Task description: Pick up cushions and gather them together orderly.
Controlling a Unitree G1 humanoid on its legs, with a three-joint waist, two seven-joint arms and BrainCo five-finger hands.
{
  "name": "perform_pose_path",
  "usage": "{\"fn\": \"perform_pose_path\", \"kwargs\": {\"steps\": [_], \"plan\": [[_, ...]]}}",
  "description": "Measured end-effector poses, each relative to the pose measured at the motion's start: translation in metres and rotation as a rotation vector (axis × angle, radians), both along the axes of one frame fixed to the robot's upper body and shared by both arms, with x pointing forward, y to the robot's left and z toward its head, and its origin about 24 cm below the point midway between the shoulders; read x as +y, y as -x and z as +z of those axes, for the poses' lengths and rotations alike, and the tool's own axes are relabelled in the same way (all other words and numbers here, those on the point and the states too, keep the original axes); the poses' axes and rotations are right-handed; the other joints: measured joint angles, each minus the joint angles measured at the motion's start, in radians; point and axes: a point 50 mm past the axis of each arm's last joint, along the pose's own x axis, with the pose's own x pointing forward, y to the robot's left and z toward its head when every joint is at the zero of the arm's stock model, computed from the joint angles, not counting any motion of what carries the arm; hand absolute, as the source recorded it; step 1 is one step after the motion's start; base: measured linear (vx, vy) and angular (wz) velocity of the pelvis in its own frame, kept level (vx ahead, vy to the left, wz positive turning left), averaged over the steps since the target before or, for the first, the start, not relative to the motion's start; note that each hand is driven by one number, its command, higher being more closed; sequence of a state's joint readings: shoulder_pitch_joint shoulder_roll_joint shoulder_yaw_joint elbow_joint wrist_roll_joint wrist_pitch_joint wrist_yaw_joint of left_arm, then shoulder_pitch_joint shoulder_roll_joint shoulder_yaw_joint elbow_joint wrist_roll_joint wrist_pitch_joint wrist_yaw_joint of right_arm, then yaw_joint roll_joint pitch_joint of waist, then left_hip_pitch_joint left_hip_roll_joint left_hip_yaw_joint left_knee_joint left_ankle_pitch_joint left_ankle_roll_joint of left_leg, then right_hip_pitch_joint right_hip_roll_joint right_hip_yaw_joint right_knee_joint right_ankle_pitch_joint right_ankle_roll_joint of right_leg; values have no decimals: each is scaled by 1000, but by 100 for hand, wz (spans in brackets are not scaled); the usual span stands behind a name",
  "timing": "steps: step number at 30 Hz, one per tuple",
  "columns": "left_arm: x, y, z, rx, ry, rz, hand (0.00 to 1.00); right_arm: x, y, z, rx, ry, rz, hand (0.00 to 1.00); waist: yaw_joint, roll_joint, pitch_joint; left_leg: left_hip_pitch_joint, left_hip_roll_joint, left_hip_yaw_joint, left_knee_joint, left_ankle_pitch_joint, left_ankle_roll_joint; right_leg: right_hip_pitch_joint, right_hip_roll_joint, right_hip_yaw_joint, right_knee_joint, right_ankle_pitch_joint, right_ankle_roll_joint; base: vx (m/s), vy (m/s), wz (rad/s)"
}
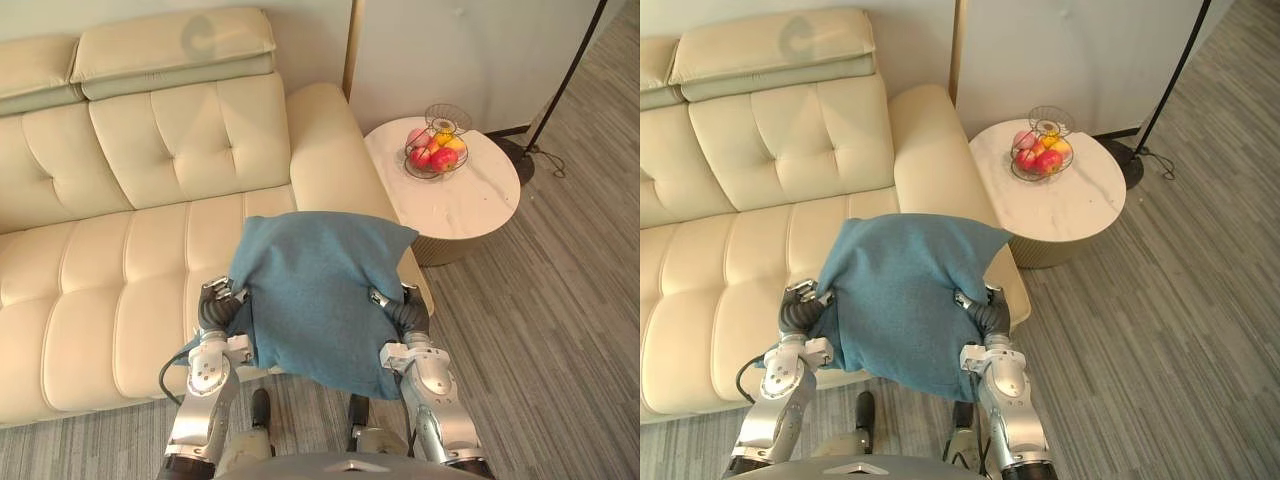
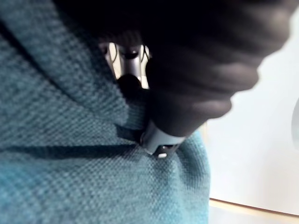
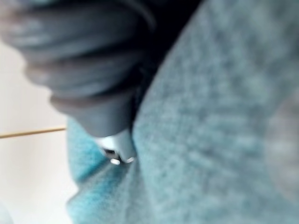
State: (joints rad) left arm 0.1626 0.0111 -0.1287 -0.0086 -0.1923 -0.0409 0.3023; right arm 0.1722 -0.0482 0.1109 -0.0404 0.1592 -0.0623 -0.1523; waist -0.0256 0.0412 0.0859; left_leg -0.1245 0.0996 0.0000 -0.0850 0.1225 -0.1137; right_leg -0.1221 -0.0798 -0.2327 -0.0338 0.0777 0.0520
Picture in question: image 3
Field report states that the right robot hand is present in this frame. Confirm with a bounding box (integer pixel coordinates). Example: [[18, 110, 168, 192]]
[[0, 0, 204, 165]]

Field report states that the teal knitted cushion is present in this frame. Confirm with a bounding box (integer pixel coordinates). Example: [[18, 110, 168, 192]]
[[65, 0, 299, 224]]

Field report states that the thin wooden strip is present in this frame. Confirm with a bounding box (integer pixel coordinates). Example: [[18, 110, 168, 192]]
[[0, 126, 67, 139]]

